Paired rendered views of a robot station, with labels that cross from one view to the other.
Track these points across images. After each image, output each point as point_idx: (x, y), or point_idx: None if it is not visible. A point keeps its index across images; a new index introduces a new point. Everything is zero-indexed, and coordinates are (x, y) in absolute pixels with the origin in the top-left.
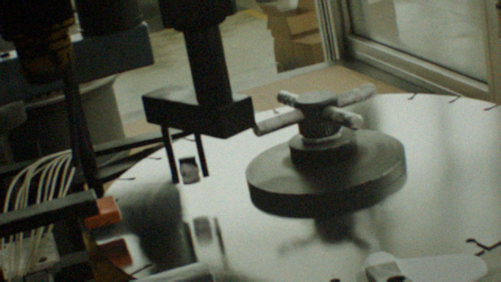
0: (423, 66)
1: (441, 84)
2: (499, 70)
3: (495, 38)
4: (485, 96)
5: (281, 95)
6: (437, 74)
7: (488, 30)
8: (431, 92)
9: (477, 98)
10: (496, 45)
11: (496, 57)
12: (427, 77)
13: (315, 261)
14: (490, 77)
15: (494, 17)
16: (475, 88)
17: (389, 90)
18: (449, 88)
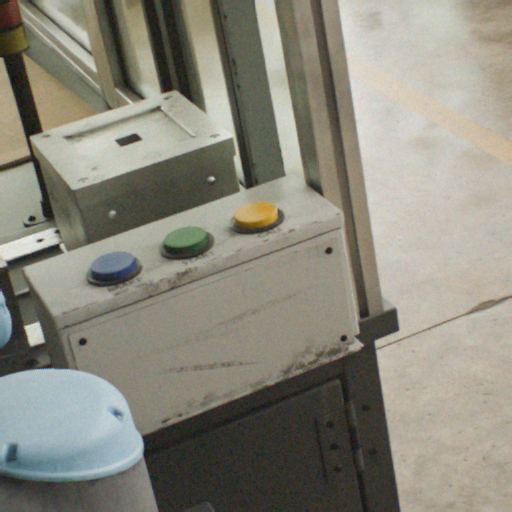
0: (60, 41)
1: (73, 61)
2: (98, 54)
3: (90, 23)
4: (96, 78)
5: None
6: (69, 50)
7: (85, 13)
8: (69, 69)
9: (93, 78)
10: (91, 30)
11: (94, 41)
12: (64, 53)
13: None
14: (95, 60)
15: (85, 2)
16: (90, 68)
17: (28, 67)
18: (78, 66)
